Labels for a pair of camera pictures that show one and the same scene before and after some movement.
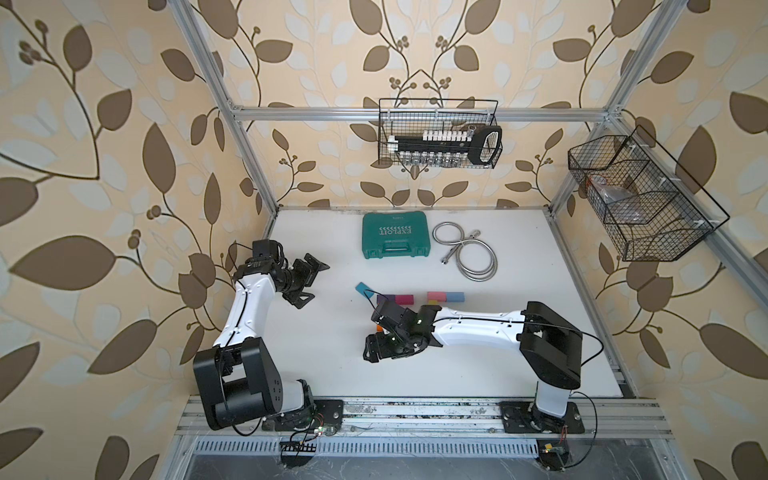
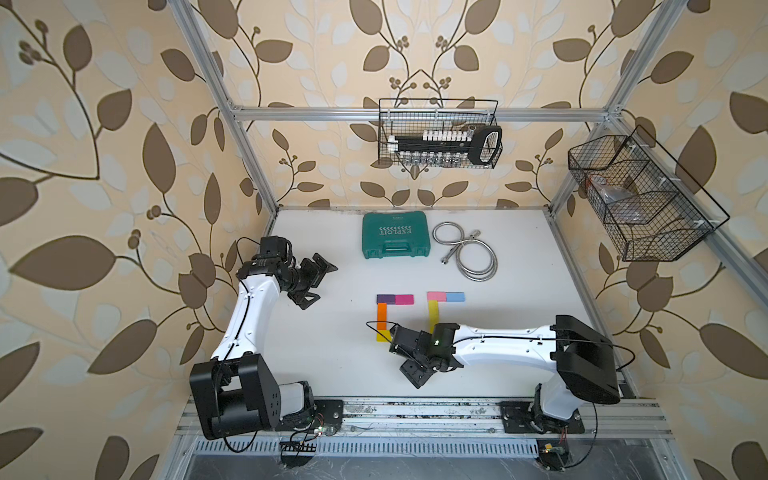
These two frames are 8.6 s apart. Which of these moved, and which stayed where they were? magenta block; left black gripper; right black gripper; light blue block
Moved: right black gripper
Stayed: magenta block; light blue block; left black gripper
